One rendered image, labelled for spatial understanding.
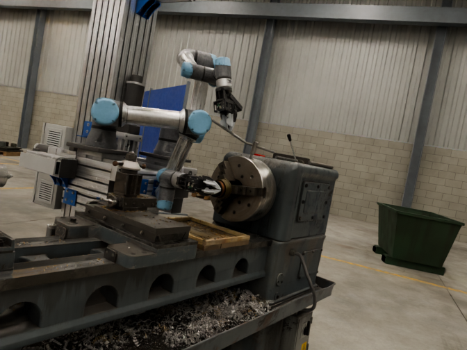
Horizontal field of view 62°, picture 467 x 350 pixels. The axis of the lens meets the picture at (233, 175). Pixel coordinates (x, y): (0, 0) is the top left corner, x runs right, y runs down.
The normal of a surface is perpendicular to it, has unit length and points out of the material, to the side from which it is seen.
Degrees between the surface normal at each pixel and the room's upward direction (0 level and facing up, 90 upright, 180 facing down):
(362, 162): 90
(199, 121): 90
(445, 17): 90
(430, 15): 90
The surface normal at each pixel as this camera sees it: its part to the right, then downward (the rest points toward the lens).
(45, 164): -0.48, -0.04
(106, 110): 0.15, 0.09
